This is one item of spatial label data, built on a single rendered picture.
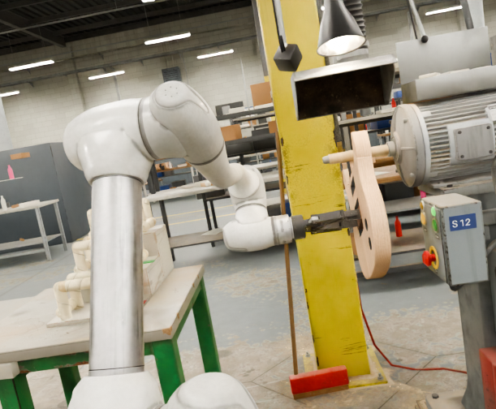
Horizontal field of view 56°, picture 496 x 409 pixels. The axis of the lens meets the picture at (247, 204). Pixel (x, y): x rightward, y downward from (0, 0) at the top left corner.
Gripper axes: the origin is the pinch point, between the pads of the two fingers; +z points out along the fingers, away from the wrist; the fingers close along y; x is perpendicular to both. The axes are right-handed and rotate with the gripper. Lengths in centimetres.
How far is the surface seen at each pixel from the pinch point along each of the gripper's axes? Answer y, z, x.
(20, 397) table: 10, -100, -38
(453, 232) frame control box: 26.4, 16.9, -14.8
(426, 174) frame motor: 8.8, 20.4, 7.1
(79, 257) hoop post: 2, -88, 1
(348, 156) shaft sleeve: 5.9, 0.3, 18.1
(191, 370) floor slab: -165, -93, -34
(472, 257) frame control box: 23.2, 20.8, -20.9
